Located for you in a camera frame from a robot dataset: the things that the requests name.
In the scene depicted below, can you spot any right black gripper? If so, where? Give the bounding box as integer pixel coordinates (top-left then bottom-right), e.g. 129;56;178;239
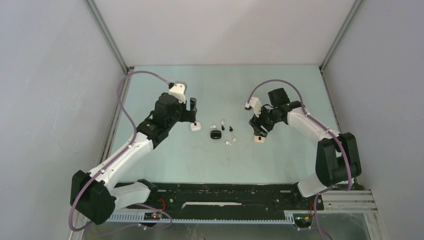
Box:
249;103;282;138

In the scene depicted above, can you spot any pink earbud charging case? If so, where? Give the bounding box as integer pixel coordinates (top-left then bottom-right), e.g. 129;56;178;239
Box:
253;135;266;143

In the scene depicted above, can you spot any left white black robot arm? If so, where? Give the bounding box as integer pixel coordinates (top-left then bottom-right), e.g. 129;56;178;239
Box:
68;92;197;225

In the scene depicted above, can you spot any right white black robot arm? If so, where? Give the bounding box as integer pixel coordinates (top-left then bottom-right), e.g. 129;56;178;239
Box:
245;88;362;209

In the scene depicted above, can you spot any white earbud charging case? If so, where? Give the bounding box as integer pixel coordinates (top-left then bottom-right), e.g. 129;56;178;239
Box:
190;121;202;132

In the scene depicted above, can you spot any black earbud charging case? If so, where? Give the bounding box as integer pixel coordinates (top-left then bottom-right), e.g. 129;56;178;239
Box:
210;130;222;140

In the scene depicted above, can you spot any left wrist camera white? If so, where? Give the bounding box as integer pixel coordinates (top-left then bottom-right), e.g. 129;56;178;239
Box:
168;81;187;104

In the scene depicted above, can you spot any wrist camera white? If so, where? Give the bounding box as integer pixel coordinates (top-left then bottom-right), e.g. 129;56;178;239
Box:
244;97;263;118
168;81;187;104

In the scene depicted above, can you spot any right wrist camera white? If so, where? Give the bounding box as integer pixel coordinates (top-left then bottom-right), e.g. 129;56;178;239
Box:
244;97;263;118

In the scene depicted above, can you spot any aluminium rail frame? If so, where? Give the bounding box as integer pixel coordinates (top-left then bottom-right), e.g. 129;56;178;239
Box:
106;190;380;235

